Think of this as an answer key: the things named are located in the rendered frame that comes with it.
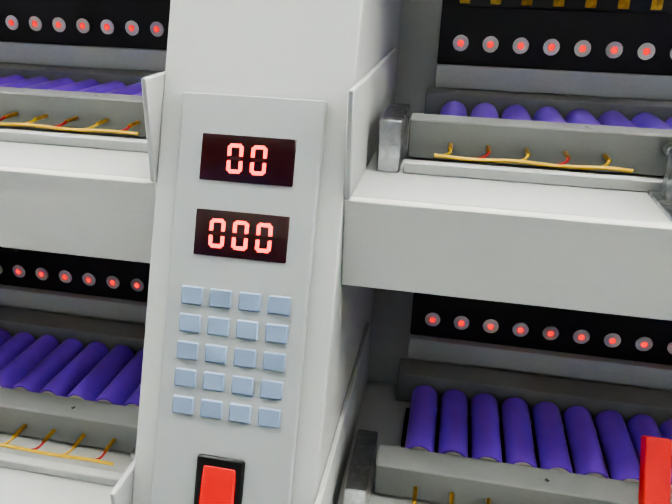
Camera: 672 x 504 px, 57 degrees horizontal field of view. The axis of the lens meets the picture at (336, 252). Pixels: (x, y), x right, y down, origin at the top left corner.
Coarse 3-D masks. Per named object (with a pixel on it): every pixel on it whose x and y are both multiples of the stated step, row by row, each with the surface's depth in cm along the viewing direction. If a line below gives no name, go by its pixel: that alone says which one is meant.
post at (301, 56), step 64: (192, 0) 30; (256, 0) 30; (320, 0) 29; (384, 0) 37; (192, 64) 30; (256, 64) 30; (320, 64) 29; (320, 192) 29; (320, 256) 30; (320, 320) 30; (320, 384) 30; (320, 448) 30
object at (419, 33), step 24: (408, 0) 48; (432, 0) 48; (408, 24) 48; (432, 24) 48; (408, 48) 48; (432, 48) 48; (408, 72) 48; (432, 72) 48; (408, 96) 48; (48, 312) 54; (384, 312) 49; (408, 312) 49; (384, 336) 49; (408, 336) 49; (384, 360) 49; (432, 360) 49; (624, 384) 46
